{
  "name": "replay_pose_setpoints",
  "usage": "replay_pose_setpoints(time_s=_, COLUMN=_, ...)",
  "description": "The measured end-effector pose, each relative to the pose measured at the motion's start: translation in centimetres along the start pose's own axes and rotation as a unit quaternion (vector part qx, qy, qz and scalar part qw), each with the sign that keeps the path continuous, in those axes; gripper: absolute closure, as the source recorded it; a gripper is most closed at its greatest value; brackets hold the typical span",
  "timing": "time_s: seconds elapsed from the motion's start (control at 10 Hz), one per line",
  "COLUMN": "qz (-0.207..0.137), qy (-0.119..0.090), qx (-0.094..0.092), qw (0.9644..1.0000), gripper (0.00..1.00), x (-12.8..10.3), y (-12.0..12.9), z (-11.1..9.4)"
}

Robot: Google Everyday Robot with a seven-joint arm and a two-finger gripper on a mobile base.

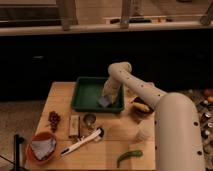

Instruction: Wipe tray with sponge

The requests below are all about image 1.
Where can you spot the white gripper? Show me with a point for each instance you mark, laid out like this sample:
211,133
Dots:
111,89

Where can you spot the grey blue sponge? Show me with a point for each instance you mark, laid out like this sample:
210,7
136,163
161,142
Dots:
104,102

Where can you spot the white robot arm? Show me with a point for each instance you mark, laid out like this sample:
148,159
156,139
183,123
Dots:
178,141

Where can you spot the green plastic tray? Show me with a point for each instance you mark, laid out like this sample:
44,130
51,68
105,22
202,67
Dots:
87,92

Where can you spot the dark brown plate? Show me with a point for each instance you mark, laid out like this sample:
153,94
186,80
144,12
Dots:
139,112

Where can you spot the yellow banana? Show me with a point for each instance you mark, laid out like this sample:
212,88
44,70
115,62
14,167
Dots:
141,107

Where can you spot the small metal cup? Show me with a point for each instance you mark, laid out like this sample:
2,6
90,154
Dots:
89,120

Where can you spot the wooden block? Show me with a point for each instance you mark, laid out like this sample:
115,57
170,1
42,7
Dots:
74,126

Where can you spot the dark red grape bunch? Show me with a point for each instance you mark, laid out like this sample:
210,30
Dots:
54,119

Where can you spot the green pepper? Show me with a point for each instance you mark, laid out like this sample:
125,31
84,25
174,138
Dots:
126,155

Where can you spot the orange bowl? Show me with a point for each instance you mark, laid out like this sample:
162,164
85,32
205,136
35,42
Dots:
38,137

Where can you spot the grey cloth in bowl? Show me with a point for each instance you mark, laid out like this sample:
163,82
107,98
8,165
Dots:
43,148

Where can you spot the black tripod stand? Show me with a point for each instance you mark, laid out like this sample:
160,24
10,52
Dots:
18,142

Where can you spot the white handled brush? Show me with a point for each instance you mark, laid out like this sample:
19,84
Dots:
98,133

